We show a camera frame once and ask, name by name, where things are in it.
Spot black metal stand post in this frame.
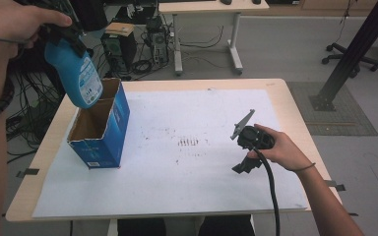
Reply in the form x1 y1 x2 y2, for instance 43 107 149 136
308 0 378 112

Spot open-sided computer tower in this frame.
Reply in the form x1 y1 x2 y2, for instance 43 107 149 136
145 15 171 66

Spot brown cardboard packet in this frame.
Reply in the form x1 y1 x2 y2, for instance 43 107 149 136
104 22 136 37

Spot black computer tower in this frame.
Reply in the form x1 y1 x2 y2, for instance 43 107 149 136
100 29 139 76

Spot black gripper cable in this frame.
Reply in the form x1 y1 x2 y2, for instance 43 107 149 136
251 147 282 236

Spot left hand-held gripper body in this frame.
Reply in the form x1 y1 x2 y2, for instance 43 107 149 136
14 0 92 35

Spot black wrist band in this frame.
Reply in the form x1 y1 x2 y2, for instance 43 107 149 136
0 35 28 45
288 162 317 173

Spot thin black floor cable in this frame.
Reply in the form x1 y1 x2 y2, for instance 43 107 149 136
179 25 226 50

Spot black office chair base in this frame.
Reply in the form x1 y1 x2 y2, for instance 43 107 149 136
321 41 378 79

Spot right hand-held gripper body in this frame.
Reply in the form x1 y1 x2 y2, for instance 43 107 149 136
229 108 276 151

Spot person's left hand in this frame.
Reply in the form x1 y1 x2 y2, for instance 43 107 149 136
0 0 74 61

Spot grey floor mat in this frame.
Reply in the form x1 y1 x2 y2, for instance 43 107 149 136
286 81 378 138

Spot tangle of black floor cables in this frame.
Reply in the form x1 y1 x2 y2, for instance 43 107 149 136
5 62 67 165

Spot white desk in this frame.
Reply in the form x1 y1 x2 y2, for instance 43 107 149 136
157 0 271 77

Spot blue cardboard box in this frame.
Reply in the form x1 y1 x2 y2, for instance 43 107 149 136
66 77 131 170

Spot person's right hand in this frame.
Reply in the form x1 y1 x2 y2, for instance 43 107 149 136
246 123 317 173

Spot blue spray bottle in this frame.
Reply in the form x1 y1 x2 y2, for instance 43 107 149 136
43 38 104 110

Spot white paper sheet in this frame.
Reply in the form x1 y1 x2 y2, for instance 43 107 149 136
31 88 309 219

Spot grey tape strip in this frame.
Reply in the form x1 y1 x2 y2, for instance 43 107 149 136
15 167 40 179
324 179 347 193

